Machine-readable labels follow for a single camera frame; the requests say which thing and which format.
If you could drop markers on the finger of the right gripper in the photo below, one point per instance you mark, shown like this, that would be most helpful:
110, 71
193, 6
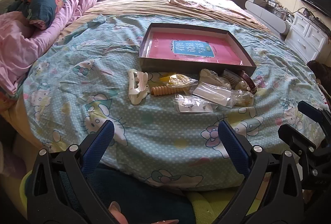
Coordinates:
311, 112
297, 142

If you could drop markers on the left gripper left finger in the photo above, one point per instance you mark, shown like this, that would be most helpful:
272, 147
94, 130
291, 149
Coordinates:
94, 146

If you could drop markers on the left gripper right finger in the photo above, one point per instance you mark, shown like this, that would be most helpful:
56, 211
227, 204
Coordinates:
237, 147

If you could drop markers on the white card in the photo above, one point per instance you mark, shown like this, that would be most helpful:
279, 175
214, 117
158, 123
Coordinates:
216, 94

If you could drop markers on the earring card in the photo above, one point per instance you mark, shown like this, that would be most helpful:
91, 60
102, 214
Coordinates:
193, 104

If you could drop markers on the cream white hair claw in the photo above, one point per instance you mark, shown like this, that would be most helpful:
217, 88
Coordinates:
138, 87

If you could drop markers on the beige item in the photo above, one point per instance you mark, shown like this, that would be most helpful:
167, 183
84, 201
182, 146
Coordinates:
210, 77

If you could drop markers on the yellow rings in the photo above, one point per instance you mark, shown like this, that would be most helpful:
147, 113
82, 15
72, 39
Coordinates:
178, 80

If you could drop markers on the pearl hair clip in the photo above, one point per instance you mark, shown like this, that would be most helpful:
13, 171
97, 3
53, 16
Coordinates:
241, 94

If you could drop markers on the Hello Kitty teal bed sheet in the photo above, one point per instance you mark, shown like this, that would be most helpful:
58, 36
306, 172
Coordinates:
82, 81

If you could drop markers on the white drawer cabinet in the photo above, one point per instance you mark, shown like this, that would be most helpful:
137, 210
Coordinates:
308, 40

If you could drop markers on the white grey dressing table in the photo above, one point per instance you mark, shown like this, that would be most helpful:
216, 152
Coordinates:
257, 8

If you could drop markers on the dark shallow cardboard box tray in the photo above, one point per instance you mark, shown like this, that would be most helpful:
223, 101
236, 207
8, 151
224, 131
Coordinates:
157, 65

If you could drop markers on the pink quilt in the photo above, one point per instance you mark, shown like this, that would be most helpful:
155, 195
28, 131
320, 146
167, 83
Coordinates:
22, 44

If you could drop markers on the pink floral thin blanket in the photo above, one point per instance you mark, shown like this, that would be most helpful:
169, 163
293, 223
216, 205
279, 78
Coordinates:
226, 7

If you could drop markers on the tan brown blanket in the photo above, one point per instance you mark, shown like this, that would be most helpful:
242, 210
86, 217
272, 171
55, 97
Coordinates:
153, 7

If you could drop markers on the dark teal floral pillow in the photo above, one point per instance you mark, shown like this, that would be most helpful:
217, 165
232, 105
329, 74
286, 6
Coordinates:
39, 13

